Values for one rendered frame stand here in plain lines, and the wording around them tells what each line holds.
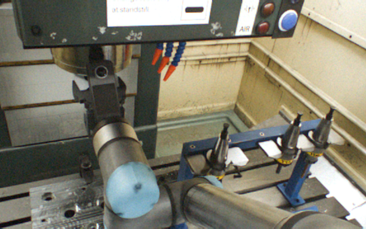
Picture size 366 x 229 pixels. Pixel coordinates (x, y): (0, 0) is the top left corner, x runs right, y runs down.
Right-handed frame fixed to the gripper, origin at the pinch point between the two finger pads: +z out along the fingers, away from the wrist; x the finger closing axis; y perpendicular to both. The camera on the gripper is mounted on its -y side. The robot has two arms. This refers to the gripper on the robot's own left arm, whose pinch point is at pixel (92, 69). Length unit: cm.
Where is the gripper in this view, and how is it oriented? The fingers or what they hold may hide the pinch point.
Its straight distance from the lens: 77.3
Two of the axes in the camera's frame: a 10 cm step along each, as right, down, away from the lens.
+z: -3.8, -6.0, 7.0
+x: 9.1, -1.3, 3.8
